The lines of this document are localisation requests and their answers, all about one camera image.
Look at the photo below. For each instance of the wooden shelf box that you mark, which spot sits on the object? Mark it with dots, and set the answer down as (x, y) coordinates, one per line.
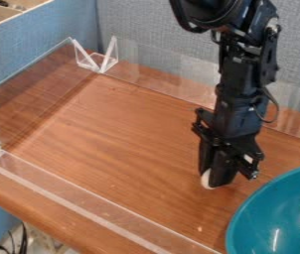
(15, 8)

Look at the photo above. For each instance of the blue plastic bowl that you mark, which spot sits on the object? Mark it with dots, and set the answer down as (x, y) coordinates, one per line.
(266, 224)

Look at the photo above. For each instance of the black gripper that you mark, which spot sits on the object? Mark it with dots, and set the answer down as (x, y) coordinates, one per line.
(228, 147)

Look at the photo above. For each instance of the clear acrylic front barrier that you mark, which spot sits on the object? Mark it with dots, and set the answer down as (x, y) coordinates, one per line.
(123, 221)

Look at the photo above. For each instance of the clear acrylic back barrier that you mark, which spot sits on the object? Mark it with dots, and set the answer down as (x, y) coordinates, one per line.
(190, 79)

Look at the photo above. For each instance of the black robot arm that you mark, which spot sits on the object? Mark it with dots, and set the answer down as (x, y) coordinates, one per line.
(246, 30)

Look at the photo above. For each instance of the clear acrylic corner bracket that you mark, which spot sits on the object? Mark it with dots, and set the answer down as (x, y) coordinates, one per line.
(97, 62)

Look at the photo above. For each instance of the clear acrylic barrier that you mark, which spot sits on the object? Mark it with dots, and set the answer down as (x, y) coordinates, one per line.
(123, 221)
(190, 79)

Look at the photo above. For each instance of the white brown toy mushroom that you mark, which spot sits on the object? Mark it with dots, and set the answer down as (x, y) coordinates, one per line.
(206, 180)

